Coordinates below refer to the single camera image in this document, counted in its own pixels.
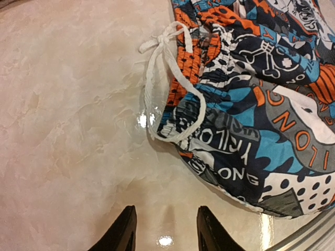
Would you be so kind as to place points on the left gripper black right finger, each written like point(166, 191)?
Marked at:
point(212, 236)

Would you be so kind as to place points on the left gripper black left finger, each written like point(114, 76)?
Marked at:
point(121, 235)

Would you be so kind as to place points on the colourful printed clothes pile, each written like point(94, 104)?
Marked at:
point(251, 105)

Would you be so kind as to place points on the aluminium front rail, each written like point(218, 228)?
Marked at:
point(317, 234)

